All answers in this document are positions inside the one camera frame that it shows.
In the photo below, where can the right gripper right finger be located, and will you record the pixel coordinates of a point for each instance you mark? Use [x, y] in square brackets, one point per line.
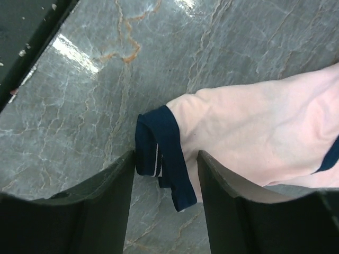
[243, 217]

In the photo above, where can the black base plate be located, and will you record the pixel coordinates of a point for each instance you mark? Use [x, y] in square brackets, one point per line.
[26, 29]

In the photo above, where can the pink underwear navy trim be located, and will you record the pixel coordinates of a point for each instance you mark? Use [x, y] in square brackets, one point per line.
[272, 132]

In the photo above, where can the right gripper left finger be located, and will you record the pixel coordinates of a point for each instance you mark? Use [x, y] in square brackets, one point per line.
[90, 217]

